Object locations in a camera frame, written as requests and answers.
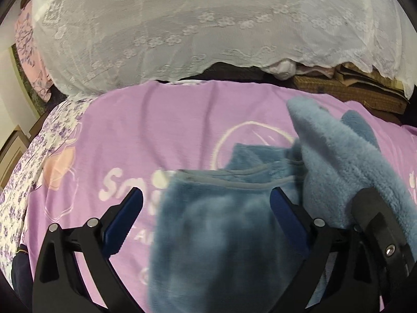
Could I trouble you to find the white and pink clothes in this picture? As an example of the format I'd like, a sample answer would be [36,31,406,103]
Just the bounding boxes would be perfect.
[263,59,334,79]

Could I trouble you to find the dark navy cloth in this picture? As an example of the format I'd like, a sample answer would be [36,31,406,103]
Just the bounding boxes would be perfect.
[11,244,35,302]

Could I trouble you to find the white lace cover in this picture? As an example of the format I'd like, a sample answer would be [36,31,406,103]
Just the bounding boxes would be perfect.
[31,0,417,97]

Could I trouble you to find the pink floral cloth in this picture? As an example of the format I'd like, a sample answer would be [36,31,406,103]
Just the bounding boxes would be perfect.
[14,0,53,102]

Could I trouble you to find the blue fleece garment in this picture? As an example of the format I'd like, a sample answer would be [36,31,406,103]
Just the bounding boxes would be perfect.
[148,98,417,313]

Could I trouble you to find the purple floral bed sheet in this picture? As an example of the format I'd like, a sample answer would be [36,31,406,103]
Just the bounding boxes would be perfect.
[0,96,96,278]

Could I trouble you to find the brown woven mat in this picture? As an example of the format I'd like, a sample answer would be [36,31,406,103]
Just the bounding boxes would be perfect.
[293,62,412,113]

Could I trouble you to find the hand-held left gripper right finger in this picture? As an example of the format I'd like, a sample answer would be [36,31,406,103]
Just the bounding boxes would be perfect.
[270,187,383,313]

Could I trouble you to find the wooden cabinet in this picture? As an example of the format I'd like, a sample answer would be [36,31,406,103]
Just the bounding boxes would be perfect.
[0,130,28,188]

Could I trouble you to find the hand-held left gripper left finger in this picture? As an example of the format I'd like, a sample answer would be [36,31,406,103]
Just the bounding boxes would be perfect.
[33,187,144,313]

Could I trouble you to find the purple printed blanket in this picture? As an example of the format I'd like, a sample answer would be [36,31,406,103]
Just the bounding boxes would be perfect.
[18,80,417,313]

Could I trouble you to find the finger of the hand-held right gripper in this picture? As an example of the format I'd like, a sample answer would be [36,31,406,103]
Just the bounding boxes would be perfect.
[350,188,417,280]

